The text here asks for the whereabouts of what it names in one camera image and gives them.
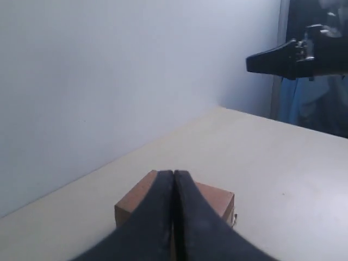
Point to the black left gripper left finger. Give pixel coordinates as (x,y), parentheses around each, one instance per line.
(146,235)

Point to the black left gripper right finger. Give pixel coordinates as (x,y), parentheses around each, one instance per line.
(200,233)

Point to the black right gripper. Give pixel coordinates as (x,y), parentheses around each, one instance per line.
(322,55)

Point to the brown cardboard box with slot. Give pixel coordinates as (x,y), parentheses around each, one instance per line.
(221,201)

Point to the blue cloth in background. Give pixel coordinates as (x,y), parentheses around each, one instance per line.
(298,98)

